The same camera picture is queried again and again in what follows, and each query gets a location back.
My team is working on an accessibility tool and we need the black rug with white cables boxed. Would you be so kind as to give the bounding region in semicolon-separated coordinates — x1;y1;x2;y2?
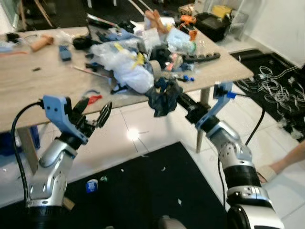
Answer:
232;48;305;140

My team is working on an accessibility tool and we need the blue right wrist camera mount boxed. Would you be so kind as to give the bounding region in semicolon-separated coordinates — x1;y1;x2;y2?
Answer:
195;82;235;132

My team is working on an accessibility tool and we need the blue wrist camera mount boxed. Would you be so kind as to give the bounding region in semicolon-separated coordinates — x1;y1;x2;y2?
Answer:
42;95;89;145
195;82;235;132

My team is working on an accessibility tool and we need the black trash bag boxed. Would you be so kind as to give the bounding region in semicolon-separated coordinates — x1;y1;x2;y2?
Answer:
147;78;184;118

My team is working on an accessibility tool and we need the beige cylinder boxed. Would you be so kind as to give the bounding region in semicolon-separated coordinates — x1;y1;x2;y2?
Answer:
30;35;55;52

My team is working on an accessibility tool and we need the beige tape roll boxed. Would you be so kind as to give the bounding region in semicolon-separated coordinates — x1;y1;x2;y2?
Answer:
149;60;163;79

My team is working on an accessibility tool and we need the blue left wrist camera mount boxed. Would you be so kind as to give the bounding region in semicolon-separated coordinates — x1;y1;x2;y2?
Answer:
42;95;89;145

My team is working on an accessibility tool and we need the black carry bag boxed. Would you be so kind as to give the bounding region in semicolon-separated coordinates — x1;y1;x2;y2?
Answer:
195;12;233;42

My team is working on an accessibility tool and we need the light wooden table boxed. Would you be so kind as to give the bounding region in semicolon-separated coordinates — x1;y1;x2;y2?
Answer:
0;25;254;175

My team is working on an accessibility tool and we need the thin wooden stick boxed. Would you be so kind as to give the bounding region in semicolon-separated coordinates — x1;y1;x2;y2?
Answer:
71;65;104;78

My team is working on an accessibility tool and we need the red-handled tool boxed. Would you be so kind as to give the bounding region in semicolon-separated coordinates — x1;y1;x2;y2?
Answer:
87;94;103;105

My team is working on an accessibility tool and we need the orange power drill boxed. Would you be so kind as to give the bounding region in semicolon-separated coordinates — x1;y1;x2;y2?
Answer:
180;15;198;32

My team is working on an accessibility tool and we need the white plastic bag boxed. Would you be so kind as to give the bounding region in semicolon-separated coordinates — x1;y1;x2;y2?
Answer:
90;42;156;94

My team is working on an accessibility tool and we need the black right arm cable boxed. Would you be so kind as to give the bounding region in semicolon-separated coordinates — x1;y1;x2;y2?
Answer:
217;93;266;210

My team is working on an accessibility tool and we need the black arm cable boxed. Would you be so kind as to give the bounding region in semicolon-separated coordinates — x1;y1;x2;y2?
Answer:
217;93;266;210
10;101;44;207

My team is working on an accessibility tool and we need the light blue plastic packet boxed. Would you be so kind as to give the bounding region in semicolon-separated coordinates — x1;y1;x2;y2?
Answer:
166;28;197;54

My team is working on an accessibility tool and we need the blue box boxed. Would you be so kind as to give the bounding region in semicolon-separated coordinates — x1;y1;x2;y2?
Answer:
0;125;41;157

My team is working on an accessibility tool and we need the skin-coloured dummy hand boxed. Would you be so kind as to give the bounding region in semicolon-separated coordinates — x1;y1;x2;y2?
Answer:
144;10;169;35

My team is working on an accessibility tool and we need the brown cardboard piece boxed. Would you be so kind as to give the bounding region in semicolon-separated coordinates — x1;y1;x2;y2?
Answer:
62;197;76;211

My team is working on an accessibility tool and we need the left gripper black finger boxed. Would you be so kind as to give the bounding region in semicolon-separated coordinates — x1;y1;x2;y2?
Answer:
96;101;113;128
74;97;92;118

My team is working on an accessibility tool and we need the blue-grey small device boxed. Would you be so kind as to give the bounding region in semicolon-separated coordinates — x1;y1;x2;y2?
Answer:
59;45;72;62

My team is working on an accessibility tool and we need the yellow box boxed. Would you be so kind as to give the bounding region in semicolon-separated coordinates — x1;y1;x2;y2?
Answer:
212;4;233;19

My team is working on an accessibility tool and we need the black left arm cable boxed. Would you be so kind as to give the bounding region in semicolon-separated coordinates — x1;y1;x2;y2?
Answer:
10;101;44;207

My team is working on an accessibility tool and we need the black power strip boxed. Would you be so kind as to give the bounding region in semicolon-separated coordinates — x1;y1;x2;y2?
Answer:
183;52;222;64

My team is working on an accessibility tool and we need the person's foot in beige slipper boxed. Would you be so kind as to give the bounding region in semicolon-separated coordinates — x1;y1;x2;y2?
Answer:
256;141;305;185

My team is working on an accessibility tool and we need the grey robot leg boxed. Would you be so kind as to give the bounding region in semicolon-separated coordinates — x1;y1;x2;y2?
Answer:
157;215;188;229

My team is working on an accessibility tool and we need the plain black floor mat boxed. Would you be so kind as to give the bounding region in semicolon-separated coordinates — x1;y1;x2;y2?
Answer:
0;141;230;229

